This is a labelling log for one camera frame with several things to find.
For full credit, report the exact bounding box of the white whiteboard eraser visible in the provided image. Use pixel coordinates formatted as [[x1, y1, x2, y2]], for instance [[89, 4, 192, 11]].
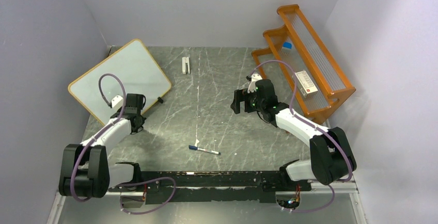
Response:
[[182, 56, 191, 74]]

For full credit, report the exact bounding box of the white blue whiteboard marker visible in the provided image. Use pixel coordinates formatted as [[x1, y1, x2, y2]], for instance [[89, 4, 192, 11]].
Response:
[[188, 145, 221, 155]]

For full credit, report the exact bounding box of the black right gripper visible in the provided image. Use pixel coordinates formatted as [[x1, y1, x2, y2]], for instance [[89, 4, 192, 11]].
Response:
[[230, 88, 264, 114]]

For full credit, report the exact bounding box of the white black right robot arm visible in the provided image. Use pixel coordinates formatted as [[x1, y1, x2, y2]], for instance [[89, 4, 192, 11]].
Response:
[[230, 79, 357, 190]]

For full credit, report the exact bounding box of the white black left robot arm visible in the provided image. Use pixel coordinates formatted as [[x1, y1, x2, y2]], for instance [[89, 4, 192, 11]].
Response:
[[58, 93, 146, 201]]

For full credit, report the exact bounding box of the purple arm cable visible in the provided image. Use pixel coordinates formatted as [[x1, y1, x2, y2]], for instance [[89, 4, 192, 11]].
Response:
[[70, 73, 177, 216], [251, 60, 354, 214]]

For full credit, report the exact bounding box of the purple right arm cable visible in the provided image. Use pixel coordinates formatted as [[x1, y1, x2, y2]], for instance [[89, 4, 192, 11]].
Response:
[[251, 60, 354, 214]]

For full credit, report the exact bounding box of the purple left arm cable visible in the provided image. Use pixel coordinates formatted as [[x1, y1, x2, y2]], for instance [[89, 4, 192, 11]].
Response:
[[70, 73, 177, 216]]

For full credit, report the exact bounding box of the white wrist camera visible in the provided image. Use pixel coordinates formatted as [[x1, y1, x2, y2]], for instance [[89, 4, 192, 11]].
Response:
[[110, 95, 124, 110], [246, 73, 263, 85]]

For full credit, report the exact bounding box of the white red box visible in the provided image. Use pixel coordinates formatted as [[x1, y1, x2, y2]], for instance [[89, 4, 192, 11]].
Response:
[[295, 70, 319, 98]]

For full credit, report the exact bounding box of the blue-capped item on shelf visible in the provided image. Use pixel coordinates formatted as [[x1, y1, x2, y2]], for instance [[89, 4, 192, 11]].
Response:
[[282, 42, 293, 50]]

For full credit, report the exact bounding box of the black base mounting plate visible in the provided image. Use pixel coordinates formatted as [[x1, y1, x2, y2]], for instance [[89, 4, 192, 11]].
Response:
[[107, 171, 311, 204]]

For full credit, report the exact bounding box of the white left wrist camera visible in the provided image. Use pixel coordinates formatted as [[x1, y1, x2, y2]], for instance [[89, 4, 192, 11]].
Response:
[[110, 95, 124, 110]]

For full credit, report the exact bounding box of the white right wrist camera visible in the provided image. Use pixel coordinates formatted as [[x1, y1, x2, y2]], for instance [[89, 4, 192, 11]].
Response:
[[246, 73, 263, 85]]

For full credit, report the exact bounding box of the yellow-framed whiteboard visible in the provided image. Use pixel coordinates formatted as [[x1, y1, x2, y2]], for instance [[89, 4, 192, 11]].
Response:
[[68, 39, 172, 124]]

